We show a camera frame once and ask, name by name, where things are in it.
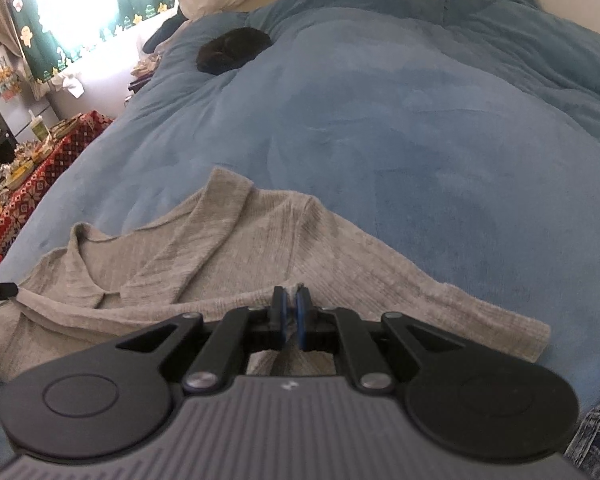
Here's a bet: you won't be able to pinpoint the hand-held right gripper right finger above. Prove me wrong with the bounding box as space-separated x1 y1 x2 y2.
295 282 468 395

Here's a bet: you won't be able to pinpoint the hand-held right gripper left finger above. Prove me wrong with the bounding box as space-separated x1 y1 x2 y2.
116 286 288 395

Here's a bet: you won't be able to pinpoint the grey knit top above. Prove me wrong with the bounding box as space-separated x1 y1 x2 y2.
0 167 552 381

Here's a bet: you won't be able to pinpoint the red patterned tablecloth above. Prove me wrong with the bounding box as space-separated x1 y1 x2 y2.
0 110 116 278

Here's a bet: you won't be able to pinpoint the green drink cup with straw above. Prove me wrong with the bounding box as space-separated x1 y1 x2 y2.
27 110 48 143

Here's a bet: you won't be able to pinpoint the grey refrigerator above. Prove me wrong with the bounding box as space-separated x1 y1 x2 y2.
0 45 56 146

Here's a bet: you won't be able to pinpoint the blue fleece blanket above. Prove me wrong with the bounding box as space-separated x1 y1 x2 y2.
0 0 600 480

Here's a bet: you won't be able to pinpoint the white tied cloth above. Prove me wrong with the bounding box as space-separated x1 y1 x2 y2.
50 70 87 100

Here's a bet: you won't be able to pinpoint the dark wooden nightstand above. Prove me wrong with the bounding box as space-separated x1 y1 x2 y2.
127 57 161 95

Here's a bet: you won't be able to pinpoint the green printed curtain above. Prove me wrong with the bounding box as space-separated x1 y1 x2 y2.
7 0 176 83

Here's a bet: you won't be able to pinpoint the dark blue pillow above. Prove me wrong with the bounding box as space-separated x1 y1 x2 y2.
142 10 191 53

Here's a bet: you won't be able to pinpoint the denim jeans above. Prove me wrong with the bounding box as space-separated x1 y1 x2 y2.
565 380 600 480

